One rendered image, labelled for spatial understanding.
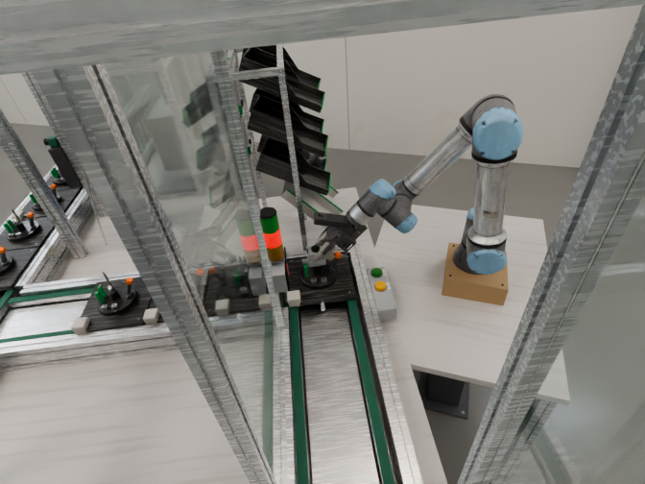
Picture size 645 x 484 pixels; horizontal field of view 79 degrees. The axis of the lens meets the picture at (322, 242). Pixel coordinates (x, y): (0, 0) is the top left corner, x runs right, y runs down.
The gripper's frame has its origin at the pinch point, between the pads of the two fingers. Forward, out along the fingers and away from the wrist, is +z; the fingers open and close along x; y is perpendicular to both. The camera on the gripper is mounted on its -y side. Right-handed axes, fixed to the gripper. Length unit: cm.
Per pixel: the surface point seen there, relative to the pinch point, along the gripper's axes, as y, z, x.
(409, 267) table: 43.6, -9.8, 9.5
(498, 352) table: 56, -22, -35
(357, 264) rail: 20.5, -1.7, 4.5
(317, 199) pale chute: 3.3, -2.6, 33.9
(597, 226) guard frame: -37, -67, -84
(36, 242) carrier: -81, 94, 44
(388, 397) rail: 20, -1, -50
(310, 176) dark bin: -7.5, -11.2, 30.0
